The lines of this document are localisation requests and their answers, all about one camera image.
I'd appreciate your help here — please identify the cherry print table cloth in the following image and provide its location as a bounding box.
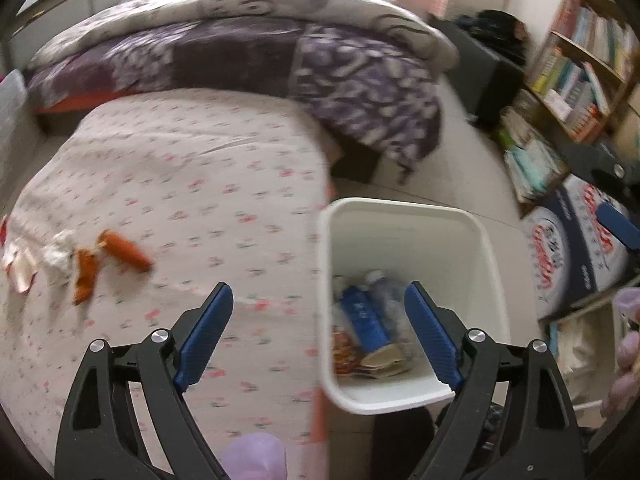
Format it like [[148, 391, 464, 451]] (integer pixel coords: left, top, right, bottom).
[[1, 89, 329, 479]]

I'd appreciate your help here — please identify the black bag on cabinet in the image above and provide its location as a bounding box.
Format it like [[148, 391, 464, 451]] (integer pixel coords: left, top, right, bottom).
[[454, 10, 530, 65]]

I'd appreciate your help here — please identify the orange peel piece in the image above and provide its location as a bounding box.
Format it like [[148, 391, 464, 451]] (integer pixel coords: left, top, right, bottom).
[[74, 248, 99, 306]]

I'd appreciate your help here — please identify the white plastic trash bin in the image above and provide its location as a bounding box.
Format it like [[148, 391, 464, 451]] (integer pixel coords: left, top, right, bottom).
[[318, 198, 511, 416]]

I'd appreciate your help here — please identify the printed cardboard box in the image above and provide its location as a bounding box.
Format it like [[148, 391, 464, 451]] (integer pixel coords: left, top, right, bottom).
[[523, 174, 639, 321]]

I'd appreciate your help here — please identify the purple gloved hand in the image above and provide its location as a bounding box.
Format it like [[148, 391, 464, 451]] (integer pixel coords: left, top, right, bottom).
[[601, 287, 640, 418]]

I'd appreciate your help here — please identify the wooden bookshelf with books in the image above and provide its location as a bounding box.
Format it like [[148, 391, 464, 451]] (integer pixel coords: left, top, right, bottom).
[[497, 0, 639, 216]]

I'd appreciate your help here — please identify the red snack wrapper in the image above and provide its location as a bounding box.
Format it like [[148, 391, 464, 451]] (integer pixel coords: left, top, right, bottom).
[[1, 216, 38, 295]]

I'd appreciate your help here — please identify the purple gloved left hand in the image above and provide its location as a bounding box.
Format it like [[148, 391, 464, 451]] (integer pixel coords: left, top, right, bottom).
[[221, 432, 288, 480]]

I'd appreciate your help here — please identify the black cabinet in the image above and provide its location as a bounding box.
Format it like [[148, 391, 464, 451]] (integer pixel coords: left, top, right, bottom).
[[430, 15, 524, 132]]

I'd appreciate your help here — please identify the red snack carton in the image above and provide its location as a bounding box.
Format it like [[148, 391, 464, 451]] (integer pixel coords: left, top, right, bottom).
[[332, 325, 371, 376]]

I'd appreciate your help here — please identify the blue toothpaste box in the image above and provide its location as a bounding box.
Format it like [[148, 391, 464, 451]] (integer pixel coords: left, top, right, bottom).
[[340, 285, 390, 354]]

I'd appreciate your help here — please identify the purple patterned duvet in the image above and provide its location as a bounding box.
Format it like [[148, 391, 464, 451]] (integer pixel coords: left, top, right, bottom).
[[26, 0, 459, 183]]

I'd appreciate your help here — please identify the crumpled white tissue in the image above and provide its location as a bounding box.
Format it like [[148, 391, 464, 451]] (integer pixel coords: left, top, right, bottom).
[[42, 230, 76, 283]]

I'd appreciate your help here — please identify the grey bed headboard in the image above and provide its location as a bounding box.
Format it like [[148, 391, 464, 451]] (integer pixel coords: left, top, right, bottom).
[[4, 0, 162, 72]]

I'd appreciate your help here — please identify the orange sausage wrapper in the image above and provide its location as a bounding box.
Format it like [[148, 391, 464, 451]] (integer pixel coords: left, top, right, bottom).
[[98, 230, 154, 272]]

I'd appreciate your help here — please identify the grey checked covered nightstand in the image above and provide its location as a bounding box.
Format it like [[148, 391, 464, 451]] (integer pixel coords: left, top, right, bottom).
[[1, 70, 32, 181]]

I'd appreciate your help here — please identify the clear plastic water bottle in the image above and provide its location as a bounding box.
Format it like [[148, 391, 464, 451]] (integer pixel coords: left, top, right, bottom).
[[364, 270, 416, 361]]

